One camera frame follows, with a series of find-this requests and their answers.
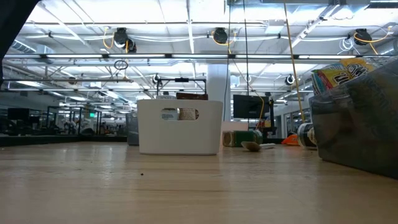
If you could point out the brown snack bag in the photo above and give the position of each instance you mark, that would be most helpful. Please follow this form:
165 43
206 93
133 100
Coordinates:
192 96

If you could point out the orange ramen packet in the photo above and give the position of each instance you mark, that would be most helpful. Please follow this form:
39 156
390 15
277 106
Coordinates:
291 140

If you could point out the lime shrimp ramen packet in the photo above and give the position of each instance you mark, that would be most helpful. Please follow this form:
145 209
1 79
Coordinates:
334 79

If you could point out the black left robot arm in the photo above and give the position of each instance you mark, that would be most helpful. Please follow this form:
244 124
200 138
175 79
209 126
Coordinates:
12 18

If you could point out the white plastic tray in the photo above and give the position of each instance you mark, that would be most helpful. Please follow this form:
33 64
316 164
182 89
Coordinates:
180 137

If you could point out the white column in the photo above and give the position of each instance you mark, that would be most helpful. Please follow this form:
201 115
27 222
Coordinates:
217 81

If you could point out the black monitor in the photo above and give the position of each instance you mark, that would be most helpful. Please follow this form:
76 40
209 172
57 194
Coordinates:
250 106

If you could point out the green spice jar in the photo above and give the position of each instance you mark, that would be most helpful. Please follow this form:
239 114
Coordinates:
245 138

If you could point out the long ceiling light bar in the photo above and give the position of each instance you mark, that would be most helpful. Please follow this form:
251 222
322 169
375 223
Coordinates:
140 56

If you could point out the black metal workstation frame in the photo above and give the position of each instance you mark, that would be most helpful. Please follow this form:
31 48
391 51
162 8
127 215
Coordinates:
182 80

